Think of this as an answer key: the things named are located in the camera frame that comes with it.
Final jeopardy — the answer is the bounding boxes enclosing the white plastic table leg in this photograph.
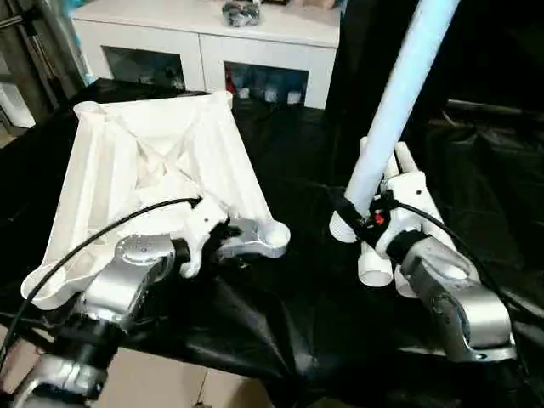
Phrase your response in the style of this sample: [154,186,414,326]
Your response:
[384,143,422,298]
[329,0,462,243]
[358,135,394,291]
[397,144,448,240]

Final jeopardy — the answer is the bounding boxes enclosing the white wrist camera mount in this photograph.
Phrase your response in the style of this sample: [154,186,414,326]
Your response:
[373,172,428,260]
[180,198,230,280]

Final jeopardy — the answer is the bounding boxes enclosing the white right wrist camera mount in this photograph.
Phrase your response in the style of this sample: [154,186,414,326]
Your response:
[373,172,428,260]

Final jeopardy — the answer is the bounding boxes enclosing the white storage box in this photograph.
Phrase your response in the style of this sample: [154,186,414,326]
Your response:
[0,80,36,129]

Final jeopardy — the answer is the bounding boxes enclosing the grey metal rack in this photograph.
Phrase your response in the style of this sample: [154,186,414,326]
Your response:
[0,0,86,145]

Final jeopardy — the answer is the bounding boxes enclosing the black mat cover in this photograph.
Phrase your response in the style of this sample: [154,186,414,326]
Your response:
[0,78,544,408]

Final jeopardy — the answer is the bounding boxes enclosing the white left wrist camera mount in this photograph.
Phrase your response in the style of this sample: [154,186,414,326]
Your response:
[180,198,230,280]

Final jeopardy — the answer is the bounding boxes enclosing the long black pole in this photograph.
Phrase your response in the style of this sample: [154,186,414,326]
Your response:
[448,99,544,125]

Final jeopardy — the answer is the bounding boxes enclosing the grey item on cabinet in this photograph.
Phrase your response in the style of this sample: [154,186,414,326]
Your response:
[220,0,261,27]

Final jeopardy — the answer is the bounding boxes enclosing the white plastic table top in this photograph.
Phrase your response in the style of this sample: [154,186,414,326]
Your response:
[20,89,292,310]

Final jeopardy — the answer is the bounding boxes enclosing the white cabinet with glass doors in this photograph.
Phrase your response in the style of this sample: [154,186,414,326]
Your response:
[70,0,341,110]

